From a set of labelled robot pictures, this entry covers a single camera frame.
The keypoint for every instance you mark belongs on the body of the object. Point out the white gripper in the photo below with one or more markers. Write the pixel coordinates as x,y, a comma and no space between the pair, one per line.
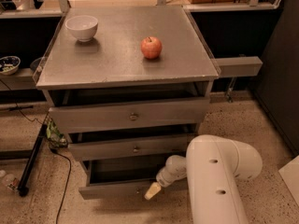
163,177

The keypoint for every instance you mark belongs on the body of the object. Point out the grey bottom drawer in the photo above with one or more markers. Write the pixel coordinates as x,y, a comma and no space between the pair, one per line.
121,176

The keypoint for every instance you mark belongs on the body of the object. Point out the grey drawer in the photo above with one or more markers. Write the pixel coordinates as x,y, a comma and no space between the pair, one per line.
98,147
106,117
121,176

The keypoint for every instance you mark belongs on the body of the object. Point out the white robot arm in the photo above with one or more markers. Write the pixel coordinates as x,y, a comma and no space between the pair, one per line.
211,166

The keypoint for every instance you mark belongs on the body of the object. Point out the grey middle drawer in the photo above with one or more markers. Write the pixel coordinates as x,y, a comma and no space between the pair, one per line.
98,147

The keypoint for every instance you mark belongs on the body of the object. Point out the grey top drawer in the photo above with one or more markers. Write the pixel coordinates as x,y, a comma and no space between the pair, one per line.
106,117

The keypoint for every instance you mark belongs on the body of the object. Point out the grey drawer cabinet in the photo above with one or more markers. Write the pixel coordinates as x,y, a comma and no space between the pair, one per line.
112,69

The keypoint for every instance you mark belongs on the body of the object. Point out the green snack bag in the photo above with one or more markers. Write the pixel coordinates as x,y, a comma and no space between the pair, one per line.
54,136

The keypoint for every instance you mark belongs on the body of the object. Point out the black metal bar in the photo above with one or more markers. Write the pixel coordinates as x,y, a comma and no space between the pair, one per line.
22,188

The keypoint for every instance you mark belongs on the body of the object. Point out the white panel on floor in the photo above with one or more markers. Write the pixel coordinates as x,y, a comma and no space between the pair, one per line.
290,176

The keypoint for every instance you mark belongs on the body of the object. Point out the red apple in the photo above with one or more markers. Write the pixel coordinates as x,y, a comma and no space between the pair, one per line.
151,47

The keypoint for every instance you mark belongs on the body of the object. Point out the clear plastic bottle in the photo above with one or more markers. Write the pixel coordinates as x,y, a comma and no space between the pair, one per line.
10,181

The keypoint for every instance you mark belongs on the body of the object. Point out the grey side shelf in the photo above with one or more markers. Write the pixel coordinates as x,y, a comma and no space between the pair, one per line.
239,66

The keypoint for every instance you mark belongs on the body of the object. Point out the white ceramic bowl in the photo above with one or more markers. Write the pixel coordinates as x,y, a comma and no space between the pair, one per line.
83,27

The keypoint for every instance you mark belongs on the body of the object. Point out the patterned small bowl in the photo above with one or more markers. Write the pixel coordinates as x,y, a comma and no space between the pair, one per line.
9,65

